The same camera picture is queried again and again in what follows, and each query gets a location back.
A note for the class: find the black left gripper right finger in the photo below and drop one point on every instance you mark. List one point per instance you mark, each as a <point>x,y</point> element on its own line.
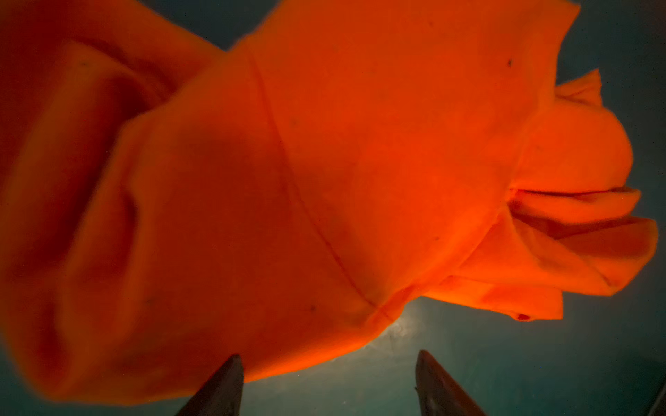
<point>439,393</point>

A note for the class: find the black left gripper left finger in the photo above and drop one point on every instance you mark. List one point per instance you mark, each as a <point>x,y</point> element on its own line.
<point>221,395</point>

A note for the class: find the orange t shirt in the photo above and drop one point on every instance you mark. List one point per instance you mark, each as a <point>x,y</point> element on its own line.
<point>166,204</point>

